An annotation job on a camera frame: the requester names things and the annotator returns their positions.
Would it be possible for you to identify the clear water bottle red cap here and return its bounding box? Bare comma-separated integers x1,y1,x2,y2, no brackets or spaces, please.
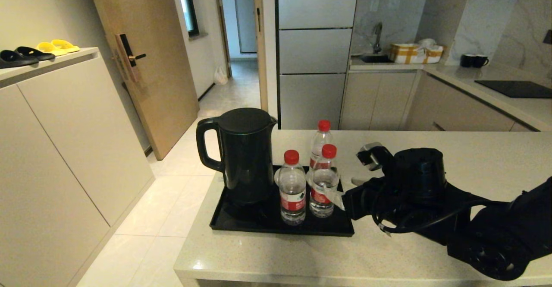
310,120,335,169
279,150,307,226
307,144,341,218

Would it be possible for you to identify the black electric kettle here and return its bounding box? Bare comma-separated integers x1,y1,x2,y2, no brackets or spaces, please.
196,107,278,208

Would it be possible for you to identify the black rectangular tray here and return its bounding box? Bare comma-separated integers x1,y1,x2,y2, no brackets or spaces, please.
210,165,355,237

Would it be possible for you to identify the beige kitchen cabinet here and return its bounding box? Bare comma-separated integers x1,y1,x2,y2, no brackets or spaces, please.
340,69,539,131

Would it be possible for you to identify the dark kitchen sink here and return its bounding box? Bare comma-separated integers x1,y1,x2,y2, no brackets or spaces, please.
361,53,395,63

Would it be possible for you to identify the yellow white checked basket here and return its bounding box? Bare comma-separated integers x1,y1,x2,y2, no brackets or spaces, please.
389,42,445,64

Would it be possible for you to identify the black induction cooktop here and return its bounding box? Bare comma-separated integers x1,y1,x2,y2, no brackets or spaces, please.
475,80,552,99

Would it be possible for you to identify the silver refrigerator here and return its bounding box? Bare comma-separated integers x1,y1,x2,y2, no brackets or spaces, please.
276,0,361,130

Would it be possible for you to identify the metal kitchen faucet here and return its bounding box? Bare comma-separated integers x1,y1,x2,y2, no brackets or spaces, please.
373,22,383,54

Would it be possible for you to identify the grey hallway door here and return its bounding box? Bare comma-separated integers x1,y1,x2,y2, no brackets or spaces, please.
233,0,258,54

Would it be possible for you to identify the brown wooden door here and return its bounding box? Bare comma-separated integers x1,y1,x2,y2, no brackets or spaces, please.
85,0,200,160

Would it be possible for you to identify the dark framed window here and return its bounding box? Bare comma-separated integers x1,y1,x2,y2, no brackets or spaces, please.
180,0,200,37

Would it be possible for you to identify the beige shoe cabinet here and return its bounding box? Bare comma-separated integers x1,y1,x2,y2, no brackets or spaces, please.
0,47,156,287

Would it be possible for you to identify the yellow slipper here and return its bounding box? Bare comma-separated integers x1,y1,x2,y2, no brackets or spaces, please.
36,41,69,56
50,39,80,53

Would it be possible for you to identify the black slipper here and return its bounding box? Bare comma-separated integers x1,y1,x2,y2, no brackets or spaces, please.
0,50,38,68
14,46,55,61

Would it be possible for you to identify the black door lock handle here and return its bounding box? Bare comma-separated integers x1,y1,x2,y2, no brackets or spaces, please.
114,32,147,68

